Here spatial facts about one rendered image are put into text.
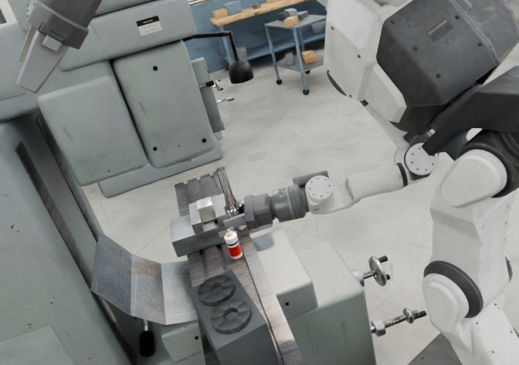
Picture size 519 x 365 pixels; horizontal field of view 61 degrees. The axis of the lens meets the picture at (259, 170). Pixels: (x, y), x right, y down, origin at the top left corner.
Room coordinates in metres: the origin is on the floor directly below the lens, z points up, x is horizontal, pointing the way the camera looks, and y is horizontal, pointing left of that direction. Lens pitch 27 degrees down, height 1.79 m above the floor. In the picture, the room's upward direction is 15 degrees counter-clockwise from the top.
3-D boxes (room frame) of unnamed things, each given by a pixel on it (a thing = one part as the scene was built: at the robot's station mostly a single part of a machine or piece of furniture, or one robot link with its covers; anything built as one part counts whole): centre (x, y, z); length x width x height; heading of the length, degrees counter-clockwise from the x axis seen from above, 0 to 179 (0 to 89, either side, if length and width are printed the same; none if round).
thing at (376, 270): (1.28, -0.30, 0.60); 0.16 x 0.12 x 0.12; 98
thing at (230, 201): (1.01, 0.09, 1.26); 0.03 x 0.03 x 0.11
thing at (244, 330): (0.78, 0.16, 1.00); 0.22 x 0.12 x 0.20; 18
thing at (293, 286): (1.22, 0.20, 0.76); 0.50 x 0.35 x 0.12; 98
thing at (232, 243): (1.21, 0.15, 0.96); 0.04 x 0.04 x 0.11
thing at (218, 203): (1.37, 0.16, 0.99); 0.15 x 0.06 x 0.04; 5
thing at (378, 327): (1.15, -0.35, 0.48); 0.22 x 0.06 x 0.06; 98
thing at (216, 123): (1.23, 0.09, 1.45); 0.04 x 0.04 x 0.21; 8
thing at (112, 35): (1.21, 0.24, 1.68); 0.34 x 0.24 x 0.10; 98
